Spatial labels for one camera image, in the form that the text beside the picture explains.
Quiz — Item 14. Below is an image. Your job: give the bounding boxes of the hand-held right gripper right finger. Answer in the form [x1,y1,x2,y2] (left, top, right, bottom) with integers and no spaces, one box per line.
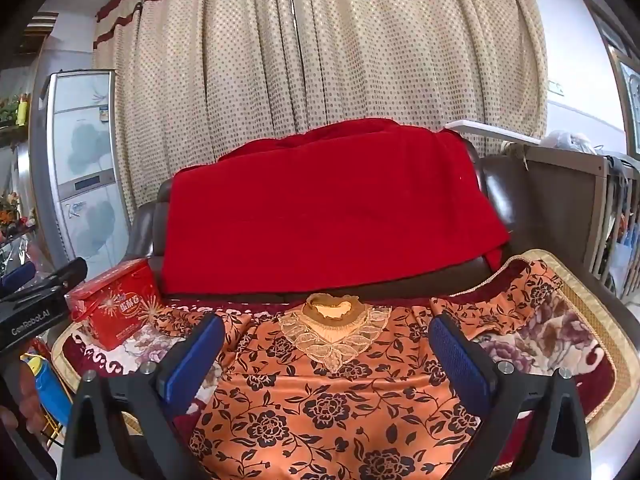
[427,310,593,480]

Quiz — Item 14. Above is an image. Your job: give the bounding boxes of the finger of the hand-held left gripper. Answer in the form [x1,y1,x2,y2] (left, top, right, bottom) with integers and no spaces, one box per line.
[0,261,38,300]
[30,257,89,295]

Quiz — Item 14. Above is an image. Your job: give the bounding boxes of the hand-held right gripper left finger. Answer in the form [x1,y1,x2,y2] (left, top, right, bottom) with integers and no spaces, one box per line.
[65,312,226,480]

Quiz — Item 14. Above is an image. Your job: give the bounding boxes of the orange floral shirt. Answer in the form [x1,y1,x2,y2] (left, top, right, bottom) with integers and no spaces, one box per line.
[150,260,566,480]

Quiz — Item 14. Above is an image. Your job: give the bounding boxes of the maroon white floral blanket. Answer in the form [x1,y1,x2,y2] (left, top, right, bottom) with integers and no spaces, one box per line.
[50,247,640,480]

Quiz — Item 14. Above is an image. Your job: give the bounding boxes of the red tin box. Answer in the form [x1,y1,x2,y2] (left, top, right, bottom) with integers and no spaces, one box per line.
[65,258,163,351]

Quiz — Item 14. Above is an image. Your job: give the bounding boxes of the artificial flowers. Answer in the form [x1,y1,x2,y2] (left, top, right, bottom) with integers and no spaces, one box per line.
[0,190,40,243]

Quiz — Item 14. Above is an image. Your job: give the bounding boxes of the blue bottle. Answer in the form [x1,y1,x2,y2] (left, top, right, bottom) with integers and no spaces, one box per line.
[20,352,72,427]

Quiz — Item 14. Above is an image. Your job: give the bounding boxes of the brown leather sofa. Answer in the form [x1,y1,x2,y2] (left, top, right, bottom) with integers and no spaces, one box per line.
[122,135,640,321]

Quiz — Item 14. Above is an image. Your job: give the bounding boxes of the red cloth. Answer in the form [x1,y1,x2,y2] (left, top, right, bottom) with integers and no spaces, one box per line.
[161,117,512,295]

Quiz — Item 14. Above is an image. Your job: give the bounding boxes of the white board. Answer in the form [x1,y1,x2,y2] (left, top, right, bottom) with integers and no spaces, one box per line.
[444,120,544,144]

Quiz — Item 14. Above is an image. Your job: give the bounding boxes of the clear plastic bag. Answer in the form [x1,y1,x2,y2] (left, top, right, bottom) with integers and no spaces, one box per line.
[542,130,599,157]

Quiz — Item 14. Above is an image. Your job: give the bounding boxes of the beige dotted curtain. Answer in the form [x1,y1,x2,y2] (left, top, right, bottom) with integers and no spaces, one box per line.
[92,0,549,223]

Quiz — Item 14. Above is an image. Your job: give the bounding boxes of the wooden framed door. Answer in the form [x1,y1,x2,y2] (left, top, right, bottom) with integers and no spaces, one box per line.
[575,0,640,161]

